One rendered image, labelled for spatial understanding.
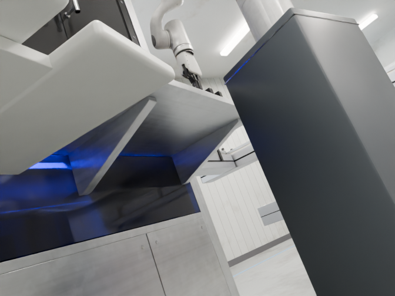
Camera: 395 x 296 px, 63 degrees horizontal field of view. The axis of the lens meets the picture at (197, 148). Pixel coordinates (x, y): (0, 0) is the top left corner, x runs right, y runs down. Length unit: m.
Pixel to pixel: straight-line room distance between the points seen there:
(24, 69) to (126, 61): 0.13
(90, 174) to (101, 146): 0.09
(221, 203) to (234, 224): 0.36
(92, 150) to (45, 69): 0.48
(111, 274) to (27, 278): 0.23
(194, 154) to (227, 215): 3.60
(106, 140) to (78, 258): 0.31
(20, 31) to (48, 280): 0.59
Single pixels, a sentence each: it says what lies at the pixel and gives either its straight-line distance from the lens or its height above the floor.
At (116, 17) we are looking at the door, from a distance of 1.69.
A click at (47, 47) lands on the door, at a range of 1.24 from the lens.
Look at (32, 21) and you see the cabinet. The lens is 0.45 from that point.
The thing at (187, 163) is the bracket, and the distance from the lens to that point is 1.32.
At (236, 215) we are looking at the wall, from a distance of 4.95.
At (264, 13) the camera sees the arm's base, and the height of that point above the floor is 0.94.
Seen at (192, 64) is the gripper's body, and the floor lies 1.15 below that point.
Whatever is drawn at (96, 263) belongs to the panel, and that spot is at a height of 0.54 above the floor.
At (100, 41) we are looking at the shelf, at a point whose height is 0.78.
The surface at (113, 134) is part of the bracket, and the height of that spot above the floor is 0.83.
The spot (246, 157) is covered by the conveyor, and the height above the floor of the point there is 0.87.
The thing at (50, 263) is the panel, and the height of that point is 0.57.
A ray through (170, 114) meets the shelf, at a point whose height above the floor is 0.86.
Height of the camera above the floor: 0.50
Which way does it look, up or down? 15 degrees up
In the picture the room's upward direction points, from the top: 21 degrees counter-clockwise
